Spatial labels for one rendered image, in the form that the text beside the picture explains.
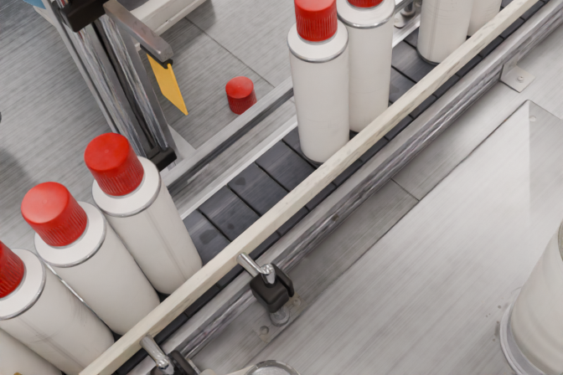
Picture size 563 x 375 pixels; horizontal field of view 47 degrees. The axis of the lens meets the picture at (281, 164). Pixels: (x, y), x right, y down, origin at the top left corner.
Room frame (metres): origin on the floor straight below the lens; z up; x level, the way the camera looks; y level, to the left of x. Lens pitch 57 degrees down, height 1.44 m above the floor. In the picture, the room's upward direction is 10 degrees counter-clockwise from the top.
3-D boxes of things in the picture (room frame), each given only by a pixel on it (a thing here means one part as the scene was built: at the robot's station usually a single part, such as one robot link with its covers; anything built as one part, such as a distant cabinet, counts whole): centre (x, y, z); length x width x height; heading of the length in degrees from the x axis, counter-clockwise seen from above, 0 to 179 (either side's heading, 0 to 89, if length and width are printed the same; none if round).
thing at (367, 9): (0.40, -0.09, 0.98); 0.05 x 0.05 x 0.20
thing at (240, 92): (0.49, 0.03, 0.85); 0.03 x 0.03 x 0.03
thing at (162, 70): (0.31, 0.07, 1.09); 0.03 x 0.01 x 0.06; 34
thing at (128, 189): (0.26, 0.12, 0.98); 0.05 x 0.05 x 0.20
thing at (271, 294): (0.22, 0.03, 0.89); 0.03 x 0.03 x 0.12; 34
